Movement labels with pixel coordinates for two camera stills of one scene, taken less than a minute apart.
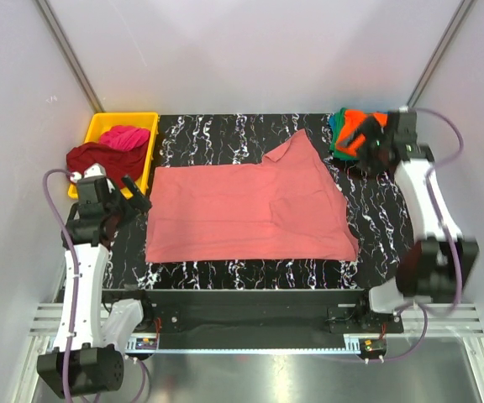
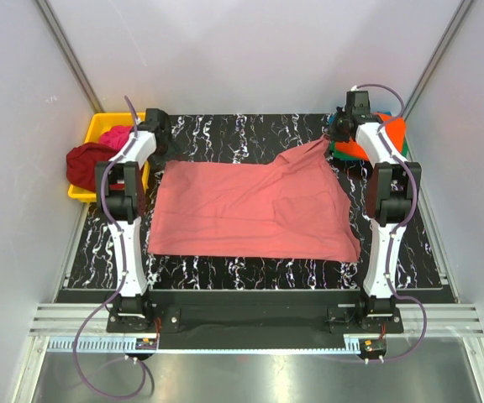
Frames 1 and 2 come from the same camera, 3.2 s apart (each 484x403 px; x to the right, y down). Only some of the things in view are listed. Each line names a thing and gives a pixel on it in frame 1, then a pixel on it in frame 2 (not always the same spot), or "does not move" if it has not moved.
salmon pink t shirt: (282, 208) does not move
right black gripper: (371, 129) -> (336, 137)
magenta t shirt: (125, 138) does not move
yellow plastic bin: (144, 120) does not move
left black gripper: (134, 206) -> (167, 138)
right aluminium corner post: (461, 13) does not move
